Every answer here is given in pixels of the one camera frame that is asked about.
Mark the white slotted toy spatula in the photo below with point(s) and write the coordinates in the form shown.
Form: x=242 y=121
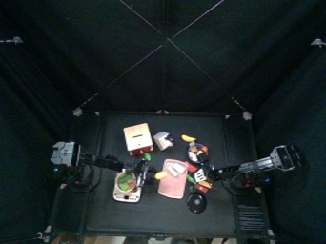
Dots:
x=199 y=175

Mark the black round pan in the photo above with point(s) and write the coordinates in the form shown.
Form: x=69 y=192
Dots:
x=197 y=202

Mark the white text label sticker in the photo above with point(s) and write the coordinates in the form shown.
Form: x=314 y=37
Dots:
x=250 y=218

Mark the metal bowl with toy vegetables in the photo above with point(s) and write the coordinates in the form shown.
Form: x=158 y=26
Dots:
x=126 y=182

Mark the bowl of toy food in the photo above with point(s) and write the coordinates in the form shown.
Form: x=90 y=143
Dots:
x=198 y=152

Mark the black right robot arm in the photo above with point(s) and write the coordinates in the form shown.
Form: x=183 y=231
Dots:
x=258 y=165

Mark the pink plate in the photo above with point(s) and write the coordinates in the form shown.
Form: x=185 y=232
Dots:
x=171 y=186

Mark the white kitchen scale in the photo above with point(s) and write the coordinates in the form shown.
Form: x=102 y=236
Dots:
x=126 y=193

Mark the green toy leaf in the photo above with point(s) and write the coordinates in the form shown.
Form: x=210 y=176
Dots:
x=191 y=179

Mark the white toy block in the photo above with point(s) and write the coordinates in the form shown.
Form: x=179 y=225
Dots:
x=177 y=168

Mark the red toy board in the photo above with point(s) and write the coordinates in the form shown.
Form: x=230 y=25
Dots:
x=191 y=166

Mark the yellow toy banana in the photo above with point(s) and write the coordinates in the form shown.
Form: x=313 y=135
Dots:
x=189 y=138

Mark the yellow toy corn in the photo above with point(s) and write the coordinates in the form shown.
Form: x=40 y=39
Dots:
x=161 y=175

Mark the wooden toy box red base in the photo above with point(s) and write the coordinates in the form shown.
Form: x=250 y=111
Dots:
x=138 y=138

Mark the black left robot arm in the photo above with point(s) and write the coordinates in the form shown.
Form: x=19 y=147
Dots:
x=102 y=162

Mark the green toy vegetable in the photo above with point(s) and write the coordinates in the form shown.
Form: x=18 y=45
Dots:
x=147 y=156

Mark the grey frame corner bracket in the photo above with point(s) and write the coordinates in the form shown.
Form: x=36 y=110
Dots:
x=162 y=111
x=77 y=111
x=16 y=40
x=317 y=42
x=248 y=115

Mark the grey white toy cube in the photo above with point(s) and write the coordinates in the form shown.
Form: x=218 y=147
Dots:
x=163 y=140

